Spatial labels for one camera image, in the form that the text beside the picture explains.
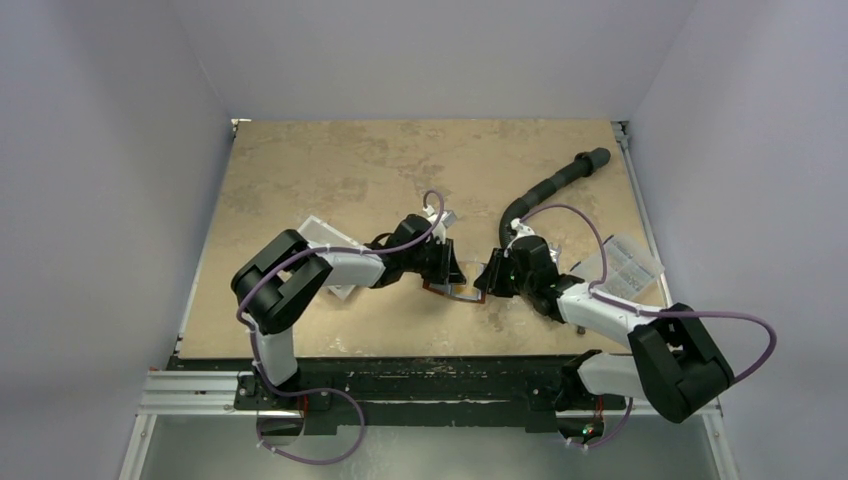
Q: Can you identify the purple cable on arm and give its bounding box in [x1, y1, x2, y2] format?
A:
[516, 202, 778, 452]
[235, 190, 446, 466]

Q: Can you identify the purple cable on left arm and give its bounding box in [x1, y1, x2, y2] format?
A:
[235, 190, 446, 466]

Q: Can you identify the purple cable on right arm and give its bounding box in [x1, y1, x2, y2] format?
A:
[516, 202, 778, 452]

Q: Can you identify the clear plastic bin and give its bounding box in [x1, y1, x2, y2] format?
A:
[296, 215, 362, 303]

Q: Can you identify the clear plastic screw organizer box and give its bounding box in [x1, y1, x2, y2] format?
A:
[599, 234, 665, 301]

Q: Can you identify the aluminium rail at table edge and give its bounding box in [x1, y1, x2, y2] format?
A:
[592, 121, 672, 310]

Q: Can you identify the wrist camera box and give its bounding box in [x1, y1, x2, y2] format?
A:
[507, 218, 536, 248]
[423, 206, 457, 230]

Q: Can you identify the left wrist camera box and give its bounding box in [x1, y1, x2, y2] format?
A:
[423, 206, 457, 230]

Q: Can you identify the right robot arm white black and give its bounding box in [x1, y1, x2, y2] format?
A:
[474, 235, 735, 423]

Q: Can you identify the brown leather card holder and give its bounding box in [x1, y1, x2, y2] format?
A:
[422, 261, 486, 304]

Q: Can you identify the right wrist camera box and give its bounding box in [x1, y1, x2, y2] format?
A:
[507, 218, 536, 248]

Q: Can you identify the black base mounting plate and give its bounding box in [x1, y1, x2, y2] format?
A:
[167, 355, 626, 435]

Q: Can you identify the aluminium front frame rail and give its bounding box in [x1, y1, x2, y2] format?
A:
[138, 371, 237, 416]

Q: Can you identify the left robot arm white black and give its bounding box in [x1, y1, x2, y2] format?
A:
[230, 214, 467, 409]

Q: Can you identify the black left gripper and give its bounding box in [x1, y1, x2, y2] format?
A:
[403, 237, 465, 285]

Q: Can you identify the small silver wrench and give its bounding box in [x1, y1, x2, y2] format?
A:
[549, 245, 561, 263]

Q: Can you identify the dark grey corrugated hose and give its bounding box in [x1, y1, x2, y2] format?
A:
[498, 146, 612, 250]

